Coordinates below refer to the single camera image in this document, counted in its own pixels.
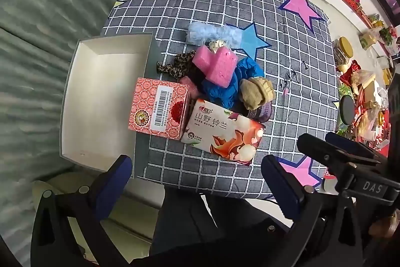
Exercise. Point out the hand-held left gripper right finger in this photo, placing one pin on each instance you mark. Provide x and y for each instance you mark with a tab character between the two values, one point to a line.
278	179

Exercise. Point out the yellow green packet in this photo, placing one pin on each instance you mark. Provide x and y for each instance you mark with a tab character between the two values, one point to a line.
368	41

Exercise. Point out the pile of assorted goods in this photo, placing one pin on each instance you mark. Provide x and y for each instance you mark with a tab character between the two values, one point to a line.
365	91

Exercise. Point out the person's dark trousers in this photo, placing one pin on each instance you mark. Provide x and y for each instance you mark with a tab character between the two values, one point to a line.
187	223

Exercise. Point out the red tissue box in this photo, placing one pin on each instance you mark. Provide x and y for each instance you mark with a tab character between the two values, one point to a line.
150	107

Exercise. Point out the tan knit sock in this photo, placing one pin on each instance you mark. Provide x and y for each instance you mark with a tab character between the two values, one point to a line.
256	91

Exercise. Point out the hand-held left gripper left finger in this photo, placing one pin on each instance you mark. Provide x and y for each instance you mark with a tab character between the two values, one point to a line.
120	173

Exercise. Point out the cream scrunchie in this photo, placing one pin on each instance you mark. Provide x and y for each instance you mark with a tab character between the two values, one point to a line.
216	45

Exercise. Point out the green curtain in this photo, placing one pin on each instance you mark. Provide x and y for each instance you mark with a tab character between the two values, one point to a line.
47	20

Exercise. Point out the light blue fluffy cloth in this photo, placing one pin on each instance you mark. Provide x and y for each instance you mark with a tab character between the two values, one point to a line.
203	32

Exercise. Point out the white cardboard box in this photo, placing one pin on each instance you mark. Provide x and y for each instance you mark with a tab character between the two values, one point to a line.
103	98

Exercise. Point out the pink sponge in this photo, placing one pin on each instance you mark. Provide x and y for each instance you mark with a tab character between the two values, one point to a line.
222	66
201	59

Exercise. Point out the floral tissue pack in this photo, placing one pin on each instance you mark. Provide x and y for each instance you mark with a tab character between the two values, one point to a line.
218	132

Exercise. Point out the leopard print scrunchie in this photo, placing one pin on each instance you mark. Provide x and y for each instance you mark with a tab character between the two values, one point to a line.
181	65

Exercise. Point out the black round disc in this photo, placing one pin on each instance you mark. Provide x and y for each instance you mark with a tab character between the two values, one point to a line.
346	110

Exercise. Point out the jar with yellow lid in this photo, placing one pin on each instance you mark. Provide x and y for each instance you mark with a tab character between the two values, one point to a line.
343	46

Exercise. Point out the person's right hand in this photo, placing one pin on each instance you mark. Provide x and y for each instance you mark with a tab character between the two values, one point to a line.
389	224

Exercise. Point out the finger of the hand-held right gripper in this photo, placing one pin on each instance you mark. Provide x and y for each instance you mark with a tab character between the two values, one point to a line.
315	148
347	140

